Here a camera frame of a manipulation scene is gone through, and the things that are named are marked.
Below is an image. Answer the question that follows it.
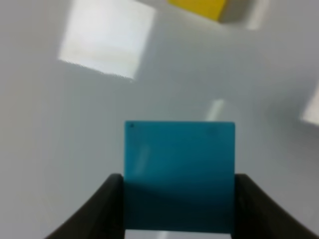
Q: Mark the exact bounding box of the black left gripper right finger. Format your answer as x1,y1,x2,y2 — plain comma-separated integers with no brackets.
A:
232,174,318,239

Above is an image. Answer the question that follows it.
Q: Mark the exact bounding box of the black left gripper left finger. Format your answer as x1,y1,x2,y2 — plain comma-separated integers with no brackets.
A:
47,174,125,239

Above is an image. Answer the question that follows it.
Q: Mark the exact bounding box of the blue cube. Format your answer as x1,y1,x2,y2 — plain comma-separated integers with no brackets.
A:
124,121,235,234

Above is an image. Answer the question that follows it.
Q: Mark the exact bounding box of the yellow loose cube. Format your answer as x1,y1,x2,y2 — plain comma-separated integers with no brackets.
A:
168,0,228,21

